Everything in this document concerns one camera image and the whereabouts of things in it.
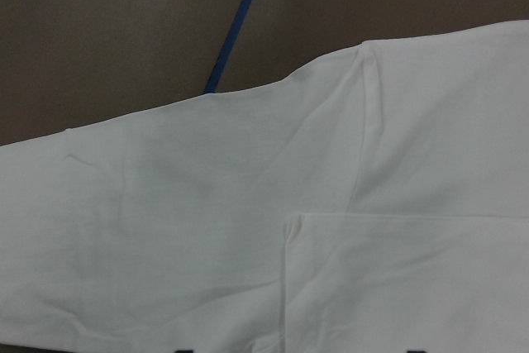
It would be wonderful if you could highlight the white long-sleeve printed shirt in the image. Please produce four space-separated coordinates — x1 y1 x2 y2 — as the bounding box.
1 21 528 352

